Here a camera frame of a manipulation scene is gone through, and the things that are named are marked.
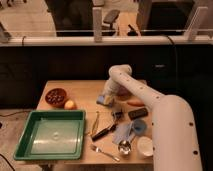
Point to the black handled brush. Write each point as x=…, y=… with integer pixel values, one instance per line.
x=117, y=115

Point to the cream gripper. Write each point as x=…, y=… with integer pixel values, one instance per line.
x=108, y=99

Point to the blue sponge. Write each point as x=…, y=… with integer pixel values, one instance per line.
x=100, y=100

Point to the black rectangular block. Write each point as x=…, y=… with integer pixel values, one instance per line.
x=142, y=112

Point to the blue cloth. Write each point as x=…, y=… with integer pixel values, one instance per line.
x=123, y=132

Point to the silver measuring spoon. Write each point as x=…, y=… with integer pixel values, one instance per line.
x=125, y=145

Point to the black office chair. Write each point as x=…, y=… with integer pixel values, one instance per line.
x=108, y=21

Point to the purple bowl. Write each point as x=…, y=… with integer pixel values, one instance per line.
x=123, y=92

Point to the silver fork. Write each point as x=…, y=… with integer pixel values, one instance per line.
x=98, y=150

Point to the yellow green tongs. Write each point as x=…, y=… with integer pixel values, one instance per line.
x=95, y=124

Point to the wooden table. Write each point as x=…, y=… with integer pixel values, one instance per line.
x=85, y=93

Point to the green plastic tray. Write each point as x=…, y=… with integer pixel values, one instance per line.
x=52, y=135

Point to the blue plastic cup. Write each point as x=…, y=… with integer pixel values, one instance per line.
x=139, y=126

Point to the yellow round fruit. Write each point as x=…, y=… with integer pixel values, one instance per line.
x=70, y=105

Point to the orange carrot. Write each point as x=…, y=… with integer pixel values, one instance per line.
x=135, y=103

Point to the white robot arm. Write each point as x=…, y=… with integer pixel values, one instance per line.
x=174, y=134

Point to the brown bowl with nuts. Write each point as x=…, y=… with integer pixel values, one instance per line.
x=56, y=97

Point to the white railing bar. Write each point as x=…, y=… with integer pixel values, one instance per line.
x=105, y=41

